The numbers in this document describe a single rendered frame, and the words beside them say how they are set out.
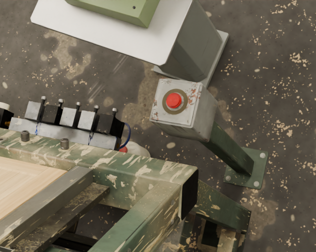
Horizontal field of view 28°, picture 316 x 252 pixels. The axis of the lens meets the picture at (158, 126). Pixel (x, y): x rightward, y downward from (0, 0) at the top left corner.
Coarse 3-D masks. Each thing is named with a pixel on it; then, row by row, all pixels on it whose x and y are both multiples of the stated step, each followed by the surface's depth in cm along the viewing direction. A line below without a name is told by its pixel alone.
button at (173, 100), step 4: (168, 96) 157; (172, 96) 157; (176, 96) 157; (180, 96) 157; (168, 100) 157; (172, 100) 157; (176, 100) 156; (180, 100) 156; (168, 104) 157; (172, 104) 156; (176, 104) 156
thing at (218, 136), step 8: (216, 128) 186; (216, 136) 188; (224, 136) 196; (208, 144) 193; (216, 144) 190; (224, 144) 197; (232, 144) 207; (216, 152) 204; (224, 152) 201; (232, 152) 208; (240, 152) 219; (224, 160) 218; (232, 160) 213; (240, 160) 221; (248, 160) 232; (232, 168) 233; (240, 168) 228; (248, 168) 234
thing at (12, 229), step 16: (64, 176) 159; (80, 176) 160; (48, 192) 151; (64, 192) 152; (16, 208) 143; (32, 208) 143; (48, 208) 146; (0, 224) 136; (16, 224) 136; (32, 224) 141; (0, 240) 130; (16, 240) 136
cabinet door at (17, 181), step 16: (0, 160) 173; (16, 160) 173; (0, 176) 164; (16, 176) 164; (32, 176) 164; (48, 176) 164; (0, 192) 155; (16, 192) 155; (32, 192) 155; (0, 208) 147
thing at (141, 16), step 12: (72, 0) 191; (84, 0) 188; (96, 0) 186; (108, 0) 184; (120, 0) 183; (132, 0) 181; (144, 0) 180; (156, 0) 185; (108, 12) 187; (120, 12) 182; (132, 12) 180; (144, 12) 181; (144, 24) 184
